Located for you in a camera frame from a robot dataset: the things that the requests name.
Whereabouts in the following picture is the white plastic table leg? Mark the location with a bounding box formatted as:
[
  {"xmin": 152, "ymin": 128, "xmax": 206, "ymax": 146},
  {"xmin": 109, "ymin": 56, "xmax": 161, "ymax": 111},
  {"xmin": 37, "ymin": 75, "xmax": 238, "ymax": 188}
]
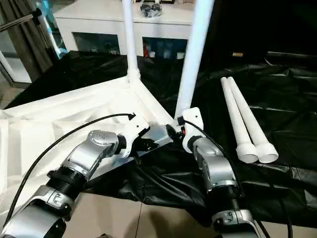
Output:
[
  {"xmin": 227, "ymin": 76, "xmax": 279, "ymax": 164},
  {"xmin": 220, "ymin": 76, "xmax": 259, "ymax": 164},
  {"xmin": 174, "ymin": 0, "xmax": 215, "ymax": 120},
  {"xmin": 121, "ymin": 0, "xmax": 142, "ymax": 85}
]

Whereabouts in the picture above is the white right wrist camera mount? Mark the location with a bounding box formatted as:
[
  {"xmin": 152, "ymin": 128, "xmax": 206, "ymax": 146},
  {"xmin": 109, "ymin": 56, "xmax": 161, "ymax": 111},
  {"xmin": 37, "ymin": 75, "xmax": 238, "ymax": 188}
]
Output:
[{"xmin": 181, "ymin": 107, "xmax": 206, "ymax": 154}]

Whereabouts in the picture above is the grey pleated curtain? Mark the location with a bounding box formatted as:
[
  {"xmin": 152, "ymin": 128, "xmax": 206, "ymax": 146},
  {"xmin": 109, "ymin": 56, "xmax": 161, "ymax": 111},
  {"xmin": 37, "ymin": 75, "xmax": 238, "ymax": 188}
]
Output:
[{"xmin": 0, "ymin": 0, "xmax": 55, "ymax": 84}]

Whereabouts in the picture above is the black fabric case gold label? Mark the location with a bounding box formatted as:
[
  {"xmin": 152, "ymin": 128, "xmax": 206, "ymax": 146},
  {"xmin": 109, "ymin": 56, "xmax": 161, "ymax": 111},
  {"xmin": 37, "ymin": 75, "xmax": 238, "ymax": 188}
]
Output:
[{"xmin": 198, "ymin": 0, "xmax": 317, "ymax": 65}]

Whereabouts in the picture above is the clear bag of black parts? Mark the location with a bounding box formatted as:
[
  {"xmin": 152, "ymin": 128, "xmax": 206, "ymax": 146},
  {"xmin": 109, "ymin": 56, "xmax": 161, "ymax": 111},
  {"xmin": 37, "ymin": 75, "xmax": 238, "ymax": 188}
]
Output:
[{"xmin": 138, "ymin": 1, "xmax": 163, "ymax": 19}]

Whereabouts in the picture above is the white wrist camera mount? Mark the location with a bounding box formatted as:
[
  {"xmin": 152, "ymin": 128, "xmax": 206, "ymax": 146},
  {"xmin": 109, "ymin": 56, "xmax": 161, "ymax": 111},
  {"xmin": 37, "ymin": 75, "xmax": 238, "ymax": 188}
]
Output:
[
  {"xmin": 181, "ymin": 107, "xmax": 206, "ymax": 154},
  {"xmin": 120, "ymin": 116, "xmax": 151, "ymax": 159}
]

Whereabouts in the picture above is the white cabinet with glass doors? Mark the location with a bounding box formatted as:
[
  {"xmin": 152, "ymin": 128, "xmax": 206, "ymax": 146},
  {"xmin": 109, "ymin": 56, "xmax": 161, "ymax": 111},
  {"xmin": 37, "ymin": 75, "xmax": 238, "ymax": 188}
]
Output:
[{"xmin": 54, "ymin": 0, "xmax": 199, "ymax": 60}]

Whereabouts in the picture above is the metal stand with clamp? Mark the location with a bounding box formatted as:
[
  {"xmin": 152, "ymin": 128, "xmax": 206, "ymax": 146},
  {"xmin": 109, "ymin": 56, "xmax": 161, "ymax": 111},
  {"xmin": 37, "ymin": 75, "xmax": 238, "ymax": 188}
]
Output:
[{"xmin": 0, "ymin": 6, "xmax": 68, "ymax": 60}]

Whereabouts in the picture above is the black plastic mat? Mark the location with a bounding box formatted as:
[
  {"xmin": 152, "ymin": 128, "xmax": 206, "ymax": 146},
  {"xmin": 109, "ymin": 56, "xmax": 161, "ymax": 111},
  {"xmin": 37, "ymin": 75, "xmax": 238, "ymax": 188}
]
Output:
[{"xmin": 4, "ymin": 49, "xmax": 317, "ymax": 228}]

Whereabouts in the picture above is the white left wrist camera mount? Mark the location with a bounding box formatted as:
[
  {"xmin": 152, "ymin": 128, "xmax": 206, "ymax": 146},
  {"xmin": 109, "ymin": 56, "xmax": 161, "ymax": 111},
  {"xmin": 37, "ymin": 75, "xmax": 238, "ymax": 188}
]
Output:
[{"xmin": 120, "ymin": 116, "xmax": 151, "ymax": 159}]

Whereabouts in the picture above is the white plastic table top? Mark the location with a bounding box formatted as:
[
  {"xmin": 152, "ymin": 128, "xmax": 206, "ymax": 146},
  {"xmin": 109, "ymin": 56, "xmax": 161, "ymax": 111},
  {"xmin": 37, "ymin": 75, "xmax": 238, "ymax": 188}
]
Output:
[{"xmin": 0, "ymin": 74, "xmax": 179, "ymax": 214}]

